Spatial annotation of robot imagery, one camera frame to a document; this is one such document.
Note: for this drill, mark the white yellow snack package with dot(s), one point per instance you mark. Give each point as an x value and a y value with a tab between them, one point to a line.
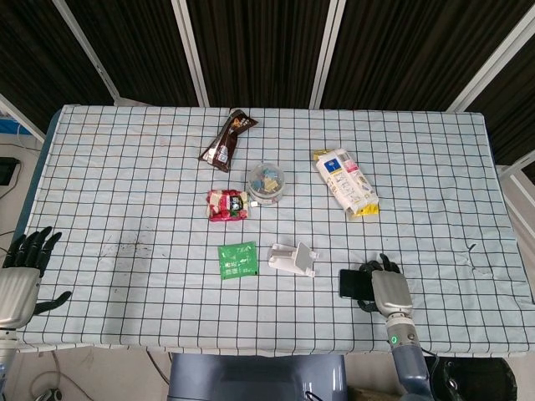
347	184

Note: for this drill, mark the red spouted drink pouch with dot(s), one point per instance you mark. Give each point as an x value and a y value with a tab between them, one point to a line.
227	204

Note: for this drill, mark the black round bin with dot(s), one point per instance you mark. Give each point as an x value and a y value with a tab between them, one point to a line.
480	380

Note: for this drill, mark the white folding phone stand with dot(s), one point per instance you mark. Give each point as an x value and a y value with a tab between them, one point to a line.
288	261

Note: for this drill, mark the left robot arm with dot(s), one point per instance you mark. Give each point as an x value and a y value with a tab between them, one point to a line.
6	359

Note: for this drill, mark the black box device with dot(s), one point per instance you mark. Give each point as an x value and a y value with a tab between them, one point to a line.
7	171

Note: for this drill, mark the green tea sachet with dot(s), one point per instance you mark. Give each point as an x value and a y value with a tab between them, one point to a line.
238	261

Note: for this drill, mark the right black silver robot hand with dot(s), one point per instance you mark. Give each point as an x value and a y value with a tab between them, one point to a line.
390	292

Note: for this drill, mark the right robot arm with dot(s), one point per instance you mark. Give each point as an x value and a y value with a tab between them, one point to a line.
407	359

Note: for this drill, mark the black smartphone teal edge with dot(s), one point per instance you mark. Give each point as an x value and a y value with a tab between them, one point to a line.
354	284

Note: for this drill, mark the clear jar of clips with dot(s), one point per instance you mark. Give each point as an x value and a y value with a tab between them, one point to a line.
266	184

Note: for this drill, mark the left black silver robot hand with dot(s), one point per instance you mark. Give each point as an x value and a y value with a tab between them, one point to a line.
18	288

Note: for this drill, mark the white partition frame post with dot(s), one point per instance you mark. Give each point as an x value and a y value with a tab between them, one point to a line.
23	119
489	62
516	167
190	50
328	50
88	54

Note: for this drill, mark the brown snack wrapper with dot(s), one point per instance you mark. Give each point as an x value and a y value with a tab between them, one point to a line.
225	144

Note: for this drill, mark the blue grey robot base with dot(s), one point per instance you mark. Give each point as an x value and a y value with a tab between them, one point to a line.
251	376

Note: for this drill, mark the checkered light blue tablecloth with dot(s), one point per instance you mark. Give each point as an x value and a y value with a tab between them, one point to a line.
125	209

